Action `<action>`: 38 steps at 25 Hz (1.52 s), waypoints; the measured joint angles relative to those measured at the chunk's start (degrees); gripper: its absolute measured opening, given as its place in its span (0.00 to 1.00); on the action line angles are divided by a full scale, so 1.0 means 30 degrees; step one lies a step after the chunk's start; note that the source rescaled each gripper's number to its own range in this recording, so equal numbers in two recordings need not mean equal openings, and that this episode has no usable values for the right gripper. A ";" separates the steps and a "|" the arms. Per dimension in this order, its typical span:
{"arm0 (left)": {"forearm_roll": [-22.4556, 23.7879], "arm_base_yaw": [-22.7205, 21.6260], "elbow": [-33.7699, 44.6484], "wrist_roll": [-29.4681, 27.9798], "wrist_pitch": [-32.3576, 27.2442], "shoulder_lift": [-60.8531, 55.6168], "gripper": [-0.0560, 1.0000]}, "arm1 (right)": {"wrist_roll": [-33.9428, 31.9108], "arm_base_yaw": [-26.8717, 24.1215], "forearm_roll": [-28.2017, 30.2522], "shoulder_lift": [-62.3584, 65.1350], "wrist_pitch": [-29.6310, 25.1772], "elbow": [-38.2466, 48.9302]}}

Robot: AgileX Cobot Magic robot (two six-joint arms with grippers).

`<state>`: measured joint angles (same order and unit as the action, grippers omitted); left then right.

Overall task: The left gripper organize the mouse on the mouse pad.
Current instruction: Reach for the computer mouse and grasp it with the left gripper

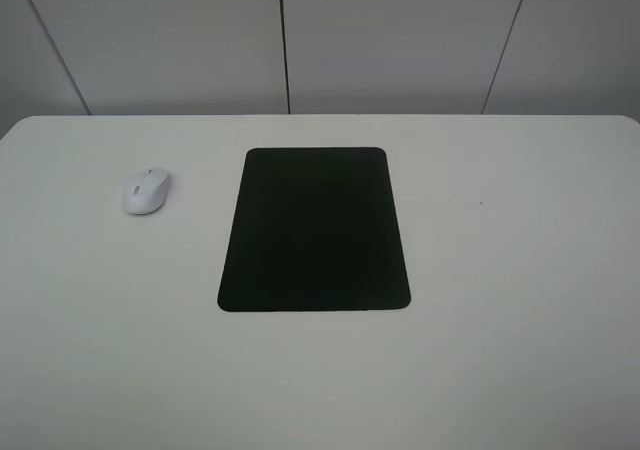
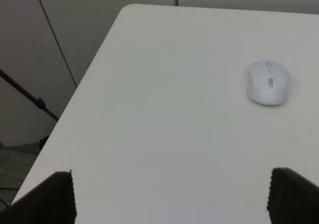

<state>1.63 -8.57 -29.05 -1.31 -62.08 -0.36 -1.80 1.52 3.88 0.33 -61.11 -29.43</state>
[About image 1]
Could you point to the white computer mouse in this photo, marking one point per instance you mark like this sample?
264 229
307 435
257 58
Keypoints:
146 191

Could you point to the black mouse pad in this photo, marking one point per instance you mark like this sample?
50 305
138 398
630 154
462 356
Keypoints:
314 230

